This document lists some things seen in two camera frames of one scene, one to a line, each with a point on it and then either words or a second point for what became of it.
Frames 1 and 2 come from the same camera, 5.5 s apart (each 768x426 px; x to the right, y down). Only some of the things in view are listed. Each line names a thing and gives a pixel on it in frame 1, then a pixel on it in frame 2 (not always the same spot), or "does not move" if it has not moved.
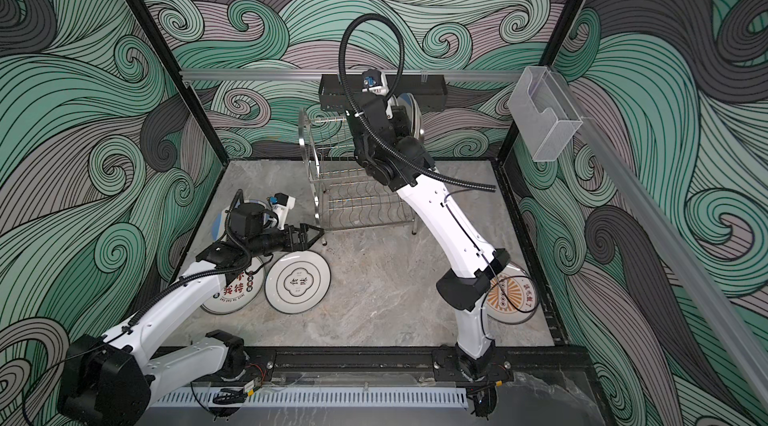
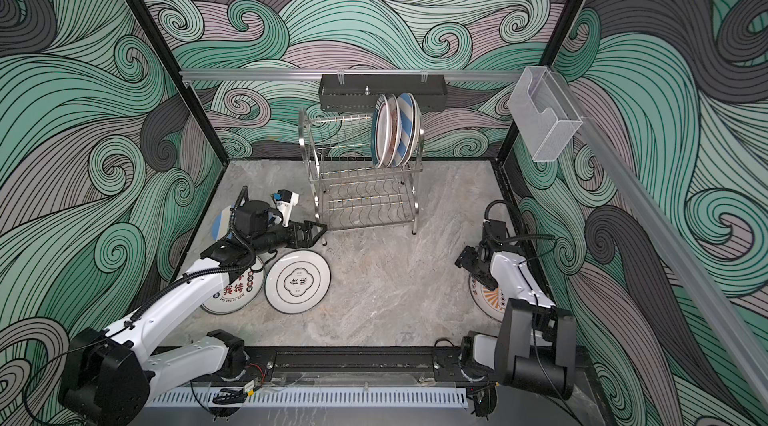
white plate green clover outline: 297,282 does not move
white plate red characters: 240,293 does not move
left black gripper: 302,236 does not move
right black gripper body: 408,124 to 479,268
